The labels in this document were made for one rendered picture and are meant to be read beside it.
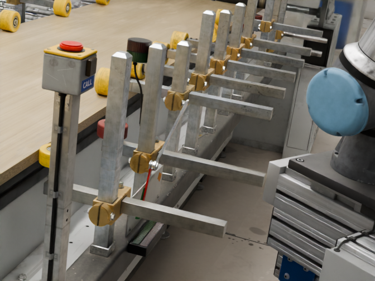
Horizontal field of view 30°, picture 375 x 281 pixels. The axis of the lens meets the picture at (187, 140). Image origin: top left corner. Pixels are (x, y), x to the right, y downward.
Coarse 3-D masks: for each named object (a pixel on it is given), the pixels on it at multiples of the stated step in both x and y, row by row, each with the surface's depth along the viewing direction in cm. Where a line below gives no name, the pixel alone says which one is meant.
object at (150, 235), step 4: (156, 224) 177; (160, 224) 177; (152, 228) 175; (156, 228) 175; (160, 228) 175; (152, 232) 172; (156, 232) 173; (148, 236) 170; (152, 236) 170; (144, 240) 168; (148, 240) 168; (140, 244) 166; (144, 244) 166
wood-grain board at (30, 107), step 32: (128, 0) 384; (160, 0) 399; (192, 0) 415; (0, 32) 268; (32, 32) 276; (64, 32) 284; (96, 32) 292; (128, 32) 301; (160, 32) 310; (192, 32) 320; (0, 64) 225; (32, 64) 231; (0, 96) 194; (32, 96) 198; (96, 96) 206; (128, 96) 216; (0, 128) 170; (32, 128) 173; (0, 160) 152; (32, 160) 159
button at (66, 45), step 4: (60, 44) 119; (64, 44) 118; (68, 44) 118; (72, 44) 119; (76, 44) 119; (80, 44) 119; (64, 48) 118; (68, 48) 118; (72, 48) 118; (76, 48) 118; (80, 48) 119
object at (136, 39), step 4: (132, 40) 168; (136, 40) 169; (140, 40) 170; (144, 40) 170; (148, 40) 171; (136, 52) 168; (140, 52) 168; (144, 52) 169; (132, 64) 172; (136, 64) 172; (136, 72) 173; (136, 76) 173; (140, 84) 173; (140, 88) 173; (140, 92) 173; (140, 112) 175; (140, 116) 175; (140, 120) 176
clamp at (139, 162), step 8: (160, 144) 183; (136, 152) 176; (144, 152) 176; (152, 152) 177; (128, 160) 176; (136, 160) 175; (144, 160) 174; (152, 160) 177; (136, 168) 175; (144, 168) 175
